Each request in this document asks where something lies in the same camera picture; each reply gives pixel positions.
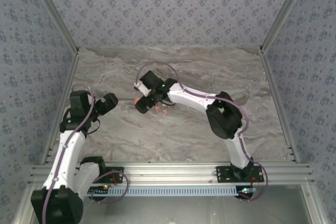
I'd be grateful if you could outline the black controller board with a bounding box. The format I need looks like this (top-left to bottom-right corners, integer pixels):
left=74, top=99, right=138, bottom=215
left=87, top=185, right=110, bottom=201
left=237, top=186, right=257, bottom=200

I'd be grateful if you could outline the grey metal lower panel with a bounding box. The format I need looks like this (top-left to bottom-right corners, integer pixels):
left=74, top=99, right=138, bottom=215
left=30, top=185, right=314, bottom=224

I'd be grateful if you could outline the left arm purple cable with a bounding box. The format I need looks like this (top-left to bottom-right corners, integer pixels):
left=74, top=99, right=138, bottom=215
left=41, top=84, right=129, bottom=224

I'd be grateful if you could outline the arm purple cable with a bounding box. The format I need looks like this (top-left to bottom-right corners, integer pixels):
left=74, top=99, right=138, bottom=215
left=135, top=61, right=268, bottom=203
left=41, top=84, right=129, bottom=224

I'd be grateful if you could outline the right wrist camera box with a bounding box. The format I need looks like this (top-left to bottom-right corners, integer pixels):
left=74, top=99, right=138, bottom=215
left=133, top=81, right=152, bottom=97

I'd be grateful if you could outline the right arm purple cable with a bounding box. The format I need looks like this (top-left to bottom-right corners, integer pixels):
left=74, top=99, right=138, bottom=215
left=135, top=61, right=268, bottom=203

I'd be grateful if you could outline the aluminium table side rail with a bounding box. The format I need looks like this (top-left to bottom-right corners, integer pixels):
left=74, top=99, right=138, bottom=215
left=40, top=50, right=80, bottom=165
left=259, top=50, right=300, bottom=164

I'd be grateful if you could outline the aluminium frame post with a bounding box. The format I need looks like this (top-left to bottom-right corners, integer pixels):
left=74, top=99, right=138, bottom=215
left=259, top=0, right=313, bottom=53
left=26, top=0, right=80, bottom=53

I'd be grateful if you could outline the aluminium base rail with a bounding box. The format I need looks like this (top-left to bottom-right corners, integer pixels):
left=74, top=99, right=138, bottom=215
left=28, top=163, right=315, bottom=185

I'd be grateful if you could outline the slotted pale cable duct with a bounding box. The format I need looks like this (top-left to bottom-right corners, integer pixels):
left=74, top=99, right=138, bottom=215
left=86, top=185, right=241, bottom=197

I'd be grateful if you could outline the aluminium lower frame bar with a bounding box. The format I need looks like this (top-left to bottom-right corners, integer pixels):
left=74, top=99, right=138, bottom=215
left=13, top=185, right=40, bottom=224
left=300, top=185, right=330, bottom=224

